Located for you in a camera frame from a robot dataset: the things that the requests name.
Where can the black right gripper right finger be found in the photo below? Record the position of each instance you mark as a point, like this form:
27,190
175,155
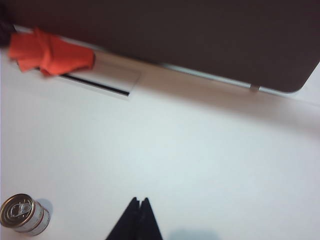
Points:
148,222

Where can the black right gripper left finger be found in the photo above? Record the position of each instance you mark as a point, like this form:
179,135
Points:
127,222

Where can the silver tomato can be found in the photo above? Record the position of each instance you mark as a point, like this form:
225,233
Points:
23,215

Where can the orange cloth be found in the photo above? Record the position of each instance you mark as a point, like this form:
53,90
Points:
52,55

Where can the wide grey divider panel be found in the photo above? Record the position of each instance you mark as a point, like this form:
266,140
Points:
187,32

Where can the black object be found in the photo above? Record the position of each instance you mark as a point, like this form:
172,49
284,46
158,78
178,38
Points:
4,30

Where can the white panel mounting bracket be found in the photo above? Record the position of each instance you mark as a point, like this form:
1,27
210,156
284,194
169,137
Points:
254,87

